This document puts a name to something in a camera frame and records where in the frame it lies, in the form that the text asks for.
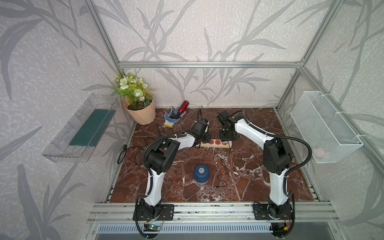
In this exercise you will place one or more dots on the clear plastic wall shelf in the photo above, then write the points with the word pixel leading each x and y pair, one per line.
pixel 59 150

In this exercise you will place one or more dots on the green mat in shelf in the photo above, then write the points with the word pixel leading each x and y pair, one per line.
pixel 93 129

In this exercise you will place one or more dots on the white wire mesh basket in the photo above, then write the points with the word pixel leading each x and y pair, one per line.
pixel 322 125

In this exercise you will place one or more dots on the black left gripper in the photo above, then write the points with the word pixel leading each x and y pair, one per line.
pixel 208 137

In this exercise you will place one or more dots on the green white artificial flowers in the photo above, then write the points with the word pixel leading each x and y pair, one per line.
pixel 134 90

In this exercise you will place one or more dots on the beige red power strip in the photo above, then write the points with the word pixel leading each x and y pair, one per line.
pixel 216 143

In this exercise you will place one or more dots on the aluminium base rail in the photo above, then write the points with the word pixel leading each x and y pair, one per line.
pixel 222 218

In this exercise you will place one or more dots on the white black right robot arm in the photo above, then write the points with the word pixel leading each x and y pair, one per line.
pixel 277 158

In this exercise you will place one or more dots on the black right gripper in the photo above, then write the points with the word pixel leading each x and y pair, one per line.
pixel 231 138

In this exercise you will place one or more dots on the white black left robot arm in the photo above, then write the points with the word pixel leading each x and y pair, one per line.
pixel 158 158

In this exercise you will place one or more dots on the white blue dotted glove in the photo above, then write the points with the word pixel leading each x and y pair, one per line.
pixel 169 123

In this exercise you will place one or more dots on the pink item in basket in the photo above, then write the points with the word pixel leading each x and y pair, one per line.
pixel 320 153

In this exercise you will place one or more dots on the beige ribbed flower pot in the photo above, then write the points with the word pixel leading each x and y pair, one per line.
pixel 144 116

